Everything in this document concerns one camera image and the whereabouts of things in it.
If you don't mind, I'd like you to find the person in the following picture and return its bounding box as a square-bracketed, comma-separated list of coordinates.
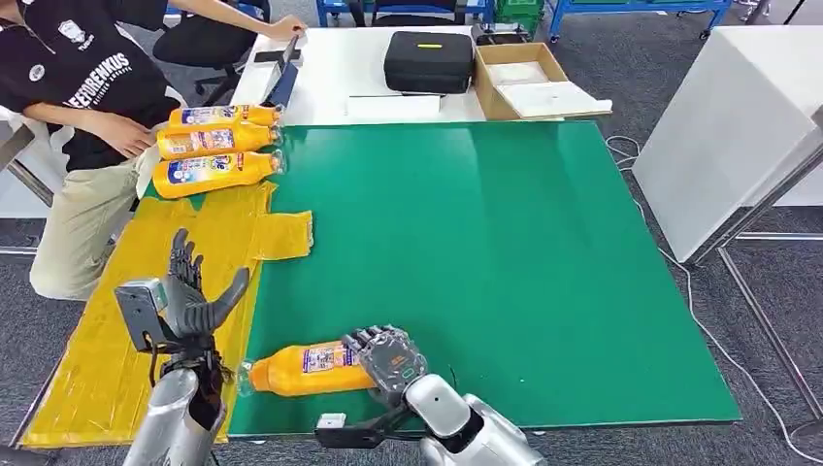
[0, 0, 187, 304]
[102, 0, 309, 42]

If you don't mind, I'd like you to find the white floor cable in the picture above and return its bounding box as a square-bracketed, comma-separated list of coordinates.
[604, 135, 823, 464]

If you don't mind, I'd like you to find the green table mat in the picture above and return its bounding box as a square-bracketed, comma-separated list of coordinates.
[142, 119, 743, 439]

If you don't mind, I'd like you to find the yellow plastic sheet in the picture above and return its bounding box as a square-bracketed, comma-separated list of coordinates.
[17, 181, 315, 449]

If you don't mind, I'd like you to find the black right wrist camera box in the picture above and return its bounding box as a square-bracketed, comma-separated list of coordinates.
[313, 401, 426, 451]

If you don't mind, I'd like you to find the large white foam sheet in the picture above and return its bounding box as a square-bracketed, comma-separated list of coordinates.
[496, 80, 614, 119]

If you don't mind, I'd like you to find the orange drink bottle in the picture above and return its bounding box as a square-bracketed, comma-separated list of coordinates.
[167, 104, 285, 128]
[151, 150, 287, 201]
[235, 342, 379, 399]
[155, 121, 284, 162]

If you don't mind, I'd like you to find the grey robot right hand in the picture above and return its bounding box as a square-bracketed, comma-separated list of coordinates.
[341, 324, 430, 408]

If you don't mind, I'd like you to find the white table with steel legs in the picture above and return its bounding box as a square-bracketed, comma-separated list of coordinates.
[632, 25, 823, 422]

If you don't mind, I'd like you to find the green crate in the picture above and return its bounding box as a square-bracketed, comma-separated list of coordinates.
[493, 0, 546, 33]

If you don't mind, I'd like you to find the cardboard box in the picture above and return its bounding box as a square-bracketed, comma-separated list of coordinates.
[474, 42, 613, 122]

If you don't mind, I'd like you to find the black carrying case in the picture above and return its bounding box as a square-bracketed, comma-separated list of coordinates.
[383, 30, 476, 96]

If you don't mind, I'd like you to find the tablet with blue back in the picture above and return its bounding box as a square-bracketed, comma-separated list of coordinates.
[263, 35, 302, 111]

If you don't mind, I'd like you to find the black office chair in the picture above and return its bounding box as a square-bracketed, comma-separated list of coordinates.
[152, 0, 273, 108]

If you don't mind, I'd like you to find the person's hand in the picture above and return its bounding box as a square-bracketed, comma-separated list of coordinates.
[263, 14, 309, 42]
[86, 112, 159, 160]

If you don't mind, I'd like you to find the grey metal table frame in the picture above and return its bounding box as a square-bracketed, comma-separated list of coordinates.
[0, 121, 56, 258]

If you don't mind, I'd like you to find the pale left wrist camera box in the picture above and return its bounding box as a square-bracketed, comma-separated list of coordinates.
[114, 278, 170, 353]

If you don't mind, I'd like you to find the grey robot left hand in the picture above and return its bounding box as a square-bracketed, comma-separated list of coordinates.
[161, 228, 251, 344]

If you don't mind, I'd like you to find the small white foam sheet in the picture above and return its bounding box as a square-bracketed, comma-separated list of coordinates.
[487, 60, 549, 86]

